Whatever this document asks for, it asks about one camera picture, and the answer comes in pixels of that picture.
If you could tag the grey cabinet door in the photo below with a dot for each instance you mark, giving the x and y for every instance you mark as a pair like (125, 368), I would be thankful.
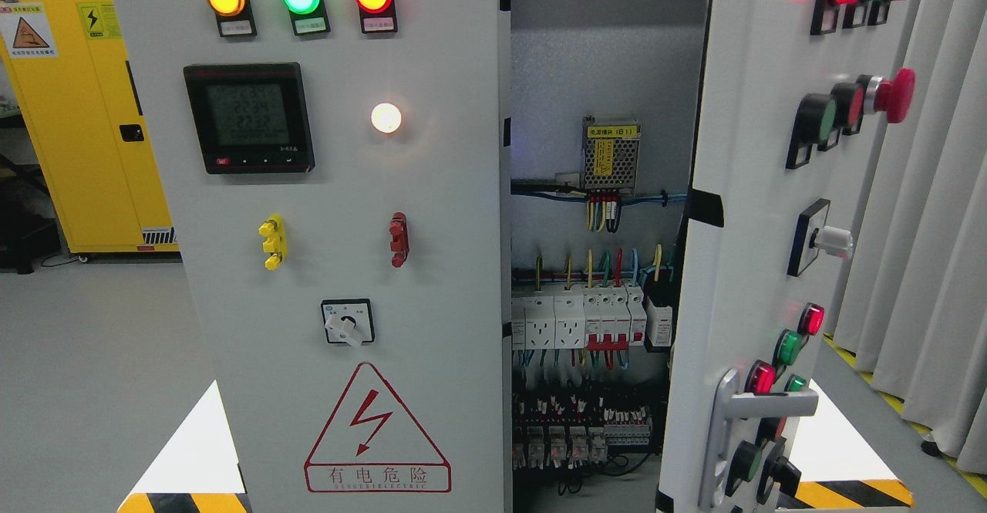
(438, 319)
(781, 160)

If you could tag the white breaker and socket row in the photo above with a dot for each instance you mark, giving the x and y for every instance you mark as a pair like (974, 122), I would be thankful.
(557, 318)

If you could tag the metal mesh power supply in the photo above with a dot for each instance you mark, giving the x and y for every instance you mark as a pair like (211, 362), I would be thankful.
(610, 152)

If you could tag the white indicator lamp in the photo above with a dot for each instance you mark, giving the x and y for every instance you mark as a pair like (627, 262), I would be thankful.
(386, 117)

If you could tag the black surge protector block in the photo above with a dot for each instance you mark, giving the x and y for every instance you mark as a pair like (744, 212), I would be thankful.
(661, 300)

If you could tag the lower relay and breaker row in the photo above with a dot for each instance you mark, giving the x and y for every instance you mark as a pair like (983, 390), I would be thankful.
(566, 429)

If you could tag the red electric warning sticker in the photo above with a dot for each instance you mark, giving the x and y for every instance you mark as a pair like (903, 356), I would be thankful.
(372, 443)

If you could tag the red indicator lamp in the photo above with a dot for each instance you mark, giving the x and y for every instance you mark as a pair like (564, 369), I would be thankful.
(377, 16)

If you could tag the black digital power meter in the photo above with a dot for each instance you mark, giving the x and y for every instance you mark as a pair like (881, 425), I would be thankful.
(250, 118)

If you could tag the green indicator lamp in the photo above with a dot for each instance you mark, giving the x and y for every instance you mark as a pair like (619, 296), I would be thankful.
(308, 17)

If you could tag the yellow indicator lamp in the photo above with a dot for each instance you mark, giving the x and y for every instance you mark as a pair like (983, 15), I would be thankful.
(233, 17)

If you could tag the red emergency stop button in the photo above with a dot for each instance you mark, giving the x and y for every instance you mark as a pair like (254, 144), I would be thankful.
(889, 95)

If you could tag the grey curtain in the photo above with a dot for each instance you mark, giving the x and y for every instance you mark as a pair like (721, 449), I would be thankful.
(913, 311)

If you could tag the yellow safety cabinet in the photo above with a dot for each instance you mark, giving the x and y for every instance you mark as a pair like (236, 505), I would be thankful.
(70, 72)

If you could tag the red terminal post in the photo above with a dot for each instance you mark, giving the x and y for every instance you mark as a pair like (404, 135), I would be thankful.
(399, 244)

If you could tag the black rotary selector switch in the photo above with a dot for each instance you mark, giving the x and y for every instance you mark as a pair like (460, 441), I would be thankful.
(348, 322)

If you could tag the yellow terminal post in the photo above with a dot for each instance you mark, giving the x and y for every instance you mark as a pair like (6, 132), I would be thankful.
(273, 232)

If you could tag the silver door handle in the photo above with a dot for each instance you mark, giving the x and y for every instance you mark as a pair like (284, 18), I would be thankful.
(733, 462)

